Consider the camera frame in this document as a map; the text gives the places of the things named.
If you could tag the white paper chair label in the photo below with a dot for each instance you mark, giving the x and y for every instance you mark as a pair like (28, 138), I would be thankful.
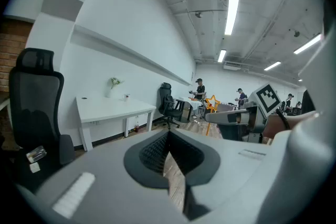
(34, 167)

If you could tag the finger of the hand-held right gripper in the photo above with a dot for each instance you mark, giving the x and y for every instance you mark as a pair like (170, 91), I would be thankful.
(232, 132)
(223, 116)

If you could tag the person's black star-print shirt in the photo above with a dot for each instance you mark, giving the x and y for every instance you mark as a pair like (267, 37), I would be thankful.
(307, 102)

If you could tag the white air conditioner unit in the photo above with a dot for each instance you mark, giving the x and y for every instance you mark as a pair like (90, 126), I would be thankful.
(232, 66)

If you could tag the ceiling light strip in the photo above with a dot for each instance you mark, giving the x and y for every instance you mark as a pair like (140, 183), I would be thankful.
(221, 55)
(272, 65)
(231, 15)
(307, 43)

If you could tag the orange star stirrer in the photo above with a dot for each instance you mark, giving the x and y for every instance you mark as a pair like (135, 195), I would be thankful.
(208, 129)

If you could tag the person's right forearm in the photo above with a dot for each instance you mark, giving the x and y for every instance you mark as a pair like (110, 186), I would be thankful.
(296, 119)

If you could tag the white vase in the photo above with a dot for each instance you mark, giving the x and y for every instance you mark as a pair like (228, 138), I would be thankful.
(109, 93)

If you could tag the clear plastic chair tag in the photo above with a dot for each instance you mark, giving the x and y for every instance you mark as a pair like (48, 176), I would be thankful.
(36, 153)

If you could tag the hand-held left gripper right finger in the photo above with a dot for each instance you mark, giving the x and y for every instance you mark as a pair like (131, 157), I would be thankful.
(236, 178)

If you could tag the table with white cloth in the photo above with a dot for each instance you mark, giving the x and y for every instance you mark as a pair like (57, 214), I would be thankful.
(193, 103)

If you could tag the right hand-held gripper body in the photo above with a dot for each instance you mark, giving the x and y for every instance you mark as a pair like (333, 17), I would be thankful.
(265, 102)

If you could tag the red drink bottle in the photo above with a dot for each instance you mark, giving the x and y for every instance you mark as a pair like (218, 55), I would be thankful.
(136, 127)

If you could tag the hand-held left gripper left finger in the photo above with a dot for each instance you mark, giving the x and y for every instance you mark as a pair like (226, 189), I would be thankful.
(99, 186)

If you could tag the black mesh office chair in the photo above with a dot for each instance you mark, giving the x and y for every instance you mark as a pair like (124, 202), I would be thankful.
(34, 102)
(168, 107)

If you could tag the clear glass cup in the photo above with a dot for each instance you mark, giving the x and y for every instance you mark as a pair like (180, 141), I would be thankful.
(126, 97)

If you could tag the white flower bouquet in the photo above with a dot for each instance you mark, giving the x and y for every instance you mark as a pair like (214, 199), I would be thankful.
(115, 82)

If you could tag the white desk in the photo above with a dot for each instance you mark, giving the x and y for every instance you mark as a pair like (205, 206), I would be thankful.
(105, 108)

